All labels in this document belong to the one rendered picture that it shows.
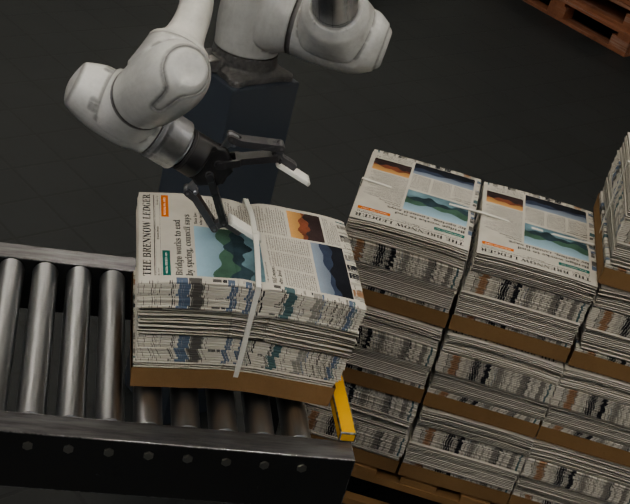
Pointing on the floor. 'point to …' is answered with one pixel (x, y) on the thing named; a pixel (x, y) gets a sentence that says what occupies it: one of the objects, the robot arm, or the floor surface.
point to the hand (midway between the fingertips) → (279, 206)
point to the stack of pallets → (616, 19)
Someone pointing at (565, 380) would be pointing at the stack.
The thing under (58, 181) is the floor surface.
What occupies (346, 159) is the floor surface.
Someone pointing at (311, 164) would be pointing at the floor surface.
